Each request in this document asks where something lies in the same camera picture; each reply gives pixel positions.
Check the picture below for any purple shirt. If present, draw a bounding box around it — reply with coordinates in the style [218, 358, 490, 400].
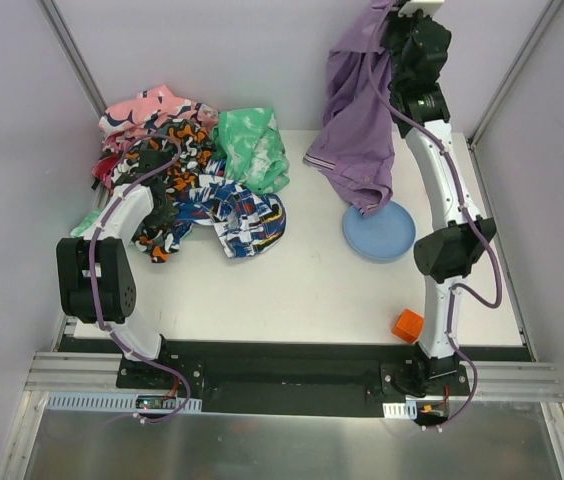
[304, 1, 395, 217]

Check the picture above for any orange black camouflage cloth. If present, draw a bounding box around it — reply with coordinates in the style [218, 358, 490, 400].
[111, 119, 225, 263]

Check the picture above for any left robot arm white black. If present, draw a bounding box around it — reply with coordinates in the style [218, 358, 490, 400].
[56, 134, 182, 361]

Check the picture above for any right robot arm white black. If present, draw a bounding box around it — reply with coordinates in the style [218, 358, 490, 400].
[380, 1, 497, 379]

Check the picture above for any green white tie-dye cloth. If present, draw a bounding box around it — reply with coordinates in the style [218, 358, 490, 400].
[70, 106, 292, 239]

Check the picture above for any blue white patterned cloth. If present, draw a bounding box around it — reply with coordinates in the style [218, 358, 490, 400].
[165, 174, 286, 259]

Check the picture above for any pink patterned cloth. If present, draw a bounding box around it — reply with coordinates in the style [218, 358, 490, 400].
[93, 85, 219, 190]

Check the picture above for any light blue plastic plate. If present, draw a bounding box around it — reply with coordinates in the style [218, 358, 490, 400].
[342, 201, 416, 263]

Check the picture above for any orange cube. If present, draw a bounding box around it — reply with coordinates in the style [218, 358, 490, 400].
[391, 309, 424, 344]

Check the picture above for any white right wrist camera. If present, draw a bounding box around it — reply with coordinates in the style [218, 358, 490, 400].
[398, 0, 445, 17]

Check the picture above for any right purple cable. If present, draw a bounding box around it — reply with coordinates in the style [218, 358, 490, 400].
[366, 22, 503, 434]

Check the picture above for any purple cable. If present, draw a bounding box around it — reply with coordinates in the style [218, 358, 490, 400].
[87, 133, 191, 426]
[366, 22, 503, 434]

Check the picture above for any right aluminium frame post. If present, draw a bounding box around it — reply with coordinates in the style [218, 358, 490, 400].
[467, 0, 564, 152]

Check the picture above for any aluminium frame post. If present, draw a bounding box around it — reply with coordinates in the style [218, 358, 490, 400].
[467, 0, 564, 152]
[36, 0, 107, 116]

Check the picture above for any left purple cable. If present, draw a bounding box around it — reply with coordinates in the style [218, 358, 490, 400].
[87, 133, 191, 426]

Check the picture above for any right white cable duct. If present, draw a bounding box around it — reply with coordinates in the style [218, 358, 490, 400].
[382, 401, 418, 420]

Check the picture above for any white cable duct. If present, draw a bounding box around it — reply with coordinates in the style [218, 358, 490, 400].
[382, 401, 418, 420]
[47, 392, 202, 415]

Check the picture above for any left aluminium frame post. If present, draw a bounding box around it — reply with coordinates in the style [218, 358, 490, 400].
[36, 0, 107, 116]

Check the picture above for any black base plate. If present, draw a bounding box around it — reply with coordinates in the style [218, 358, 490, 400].
[56, 335, 468, 417]

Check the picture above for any aluminium front rail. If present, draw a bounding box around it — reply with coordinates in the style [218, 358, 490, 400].
[25, 352, 564, 403]

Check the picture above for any left white cable duct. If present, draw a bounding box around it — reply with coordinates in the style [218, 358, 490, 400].
[47, 392, 202, 415]

